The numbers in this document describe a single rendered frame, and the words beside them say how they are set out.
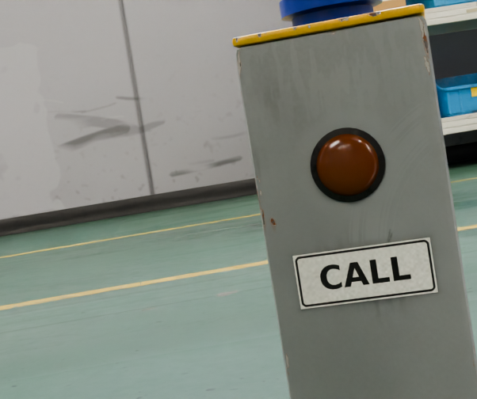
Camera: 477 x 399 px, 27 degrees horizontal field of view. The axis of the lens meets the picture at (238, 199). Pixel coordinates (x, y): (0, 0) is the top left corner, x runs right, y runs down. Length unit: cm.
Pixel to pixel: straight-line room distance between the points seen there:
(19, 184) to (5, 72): 61
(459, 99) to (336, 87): 465
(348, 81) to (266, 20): 523
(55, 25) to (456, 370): 524
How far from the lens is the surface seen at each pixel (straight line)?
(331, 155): 36
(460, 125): 498
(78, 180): 550
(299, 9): 38
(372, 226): 36
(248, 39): 37
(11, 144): 553
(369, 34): 36
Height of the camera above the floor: 27
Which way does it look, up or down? 3 degrees down
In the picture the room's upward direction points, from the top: 9 degrees counter-clockwise
